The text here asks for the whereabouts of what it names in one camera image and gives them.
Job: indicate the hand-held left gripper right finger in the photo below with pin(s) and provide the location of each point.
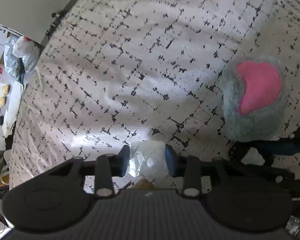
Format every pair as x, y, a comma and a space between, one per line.
170, 161

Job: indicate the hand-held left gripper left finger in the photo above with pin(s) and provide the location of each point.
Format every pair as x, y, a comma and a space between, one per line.
124, 161

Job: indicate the clear plastic packet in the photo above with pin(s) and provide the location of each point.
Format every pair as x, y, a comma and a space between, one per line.
150, 160

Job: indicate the grey plush with pink heart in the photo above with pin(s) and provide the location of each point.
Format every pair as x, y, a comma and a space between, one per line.
255, 120

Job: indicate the black-and-white printed bed sheet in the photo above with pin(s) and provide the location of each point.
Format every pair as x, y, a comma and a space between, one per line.
140, 55

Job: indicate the white floor mat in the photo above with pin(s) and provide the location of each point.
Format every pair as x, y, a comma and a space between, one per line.
12, 107

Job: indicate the yellow slipper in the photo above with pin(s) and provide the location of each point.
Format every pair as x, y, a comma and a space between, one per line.
5, 89
2, 101

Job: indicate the white plastic bag red print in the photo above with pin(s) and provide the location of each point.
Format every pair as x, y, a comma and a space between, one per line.
27, 52

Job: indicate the black sandals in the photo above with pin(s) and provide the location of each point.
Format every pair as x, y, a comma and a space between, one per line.
53, 17

